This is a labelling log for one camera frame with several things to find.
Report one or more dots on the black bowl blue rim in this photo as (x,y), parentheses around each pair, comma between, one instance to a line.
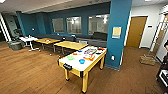
(80,51)

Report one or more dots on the red Hedbanz game box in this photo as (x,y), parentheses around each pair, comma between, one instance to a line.
(89,58)

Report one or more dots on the wooden top office table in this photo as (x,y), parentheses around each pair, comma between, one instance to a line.
(46,40)
(71,45)

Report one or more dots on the dark grey sofa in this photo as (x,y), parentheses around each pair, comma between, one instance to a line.
(96,38)

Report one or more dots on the small black bowl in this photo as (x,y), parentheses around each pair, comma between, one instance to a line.
(99,52)

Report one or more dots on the red flat tray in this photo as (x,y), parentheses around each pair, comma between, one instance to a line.
(101,48)

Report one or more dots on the large interior window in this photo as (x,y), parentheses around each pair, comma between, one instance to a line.
(98,24)

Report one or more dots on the brown wooden door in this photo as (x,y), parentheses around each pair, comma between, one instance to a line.
(136,31)

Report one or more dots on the small white table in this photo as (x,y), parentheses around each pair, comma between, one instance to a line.
(28,39)

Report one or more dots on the grey round ottoman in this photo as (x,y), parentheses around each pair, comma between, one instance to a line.
(15,45)

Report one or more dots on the person in dark clothes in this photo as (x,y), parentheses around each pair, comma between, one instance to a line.
(165,53)

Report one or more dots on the black wheeled cart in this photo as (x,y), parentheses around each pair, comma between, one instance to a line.
(163,78)

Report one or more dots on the white wall outlet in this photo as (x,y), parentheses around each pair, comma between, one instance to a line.
(112,57)

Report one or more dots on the yellow wall poster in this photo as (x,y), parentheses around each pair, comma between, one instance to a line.
(116,32)

